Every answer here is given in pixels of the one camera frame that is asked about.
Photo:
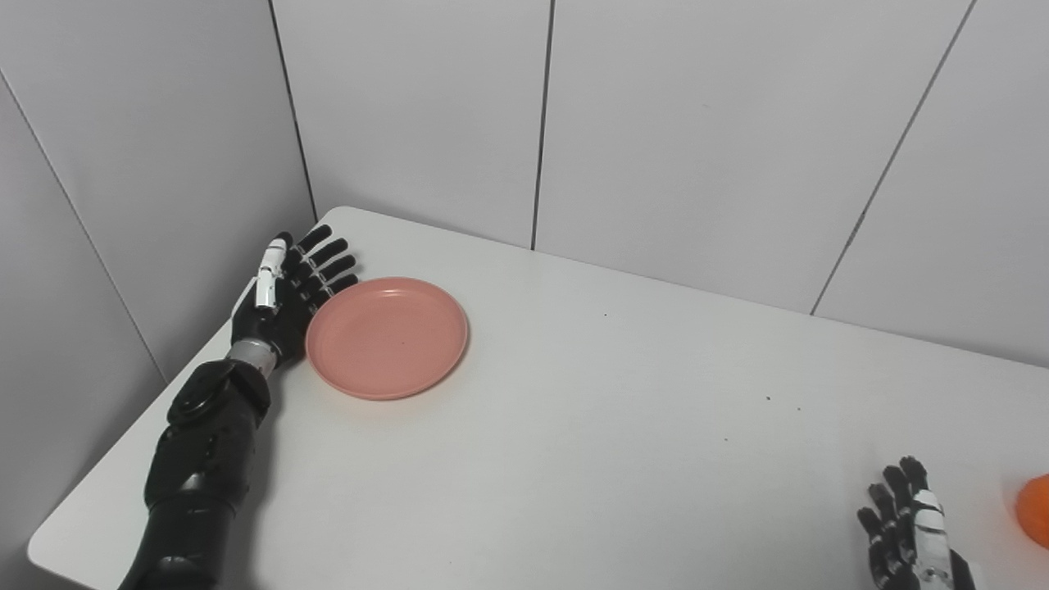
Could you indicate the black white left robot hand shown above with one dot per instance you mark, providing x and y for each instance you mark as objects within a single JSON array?
[{"x": 279, "y": 319}]

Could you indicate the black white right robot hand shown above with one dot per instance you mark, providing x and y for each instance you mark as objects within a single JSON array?
[{"x": 922, "y": 565}]

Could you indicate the pink round plate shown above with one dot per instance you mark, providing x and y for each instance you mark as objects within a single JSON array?
[{"x": 385, "y": 340}]

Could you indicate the orange fruit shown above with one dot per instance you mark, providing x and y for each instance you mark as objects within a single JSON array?
[{"x": 1036, "y": 512}]

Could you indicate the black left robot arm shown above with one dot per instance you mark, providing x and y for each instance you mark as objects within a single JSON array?
[{"x": 201, "y": 467}]

